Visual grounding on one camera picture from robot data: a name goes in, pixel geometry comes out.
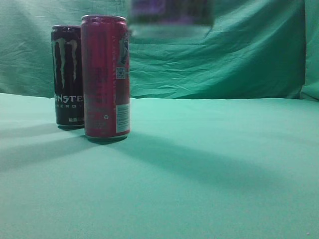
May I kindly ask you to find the black Monster energy can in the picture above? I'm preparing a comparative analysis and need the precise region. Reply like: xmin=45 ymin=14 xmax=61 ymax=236
xmin=51 ymin=25 xmax=84 ymax=128

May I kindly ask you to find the red pink energy can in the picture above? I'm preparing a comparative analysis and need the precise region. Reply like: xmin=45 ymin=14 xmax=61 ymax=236
xmin=81 ymin=15 xmax=130 ymax=140

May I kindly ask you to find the green backdrop cloth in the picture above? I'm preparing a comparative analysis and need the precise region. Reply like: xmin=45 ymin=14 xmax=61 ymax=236
xmin=0 ymin=0 xmax=319 ymax=99

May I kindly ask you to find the green tablecloth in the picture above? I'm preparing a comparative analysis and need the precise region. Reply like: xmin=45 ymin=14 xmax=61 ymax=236
xmin=0 ymin=94 xmax=319 ymax=239

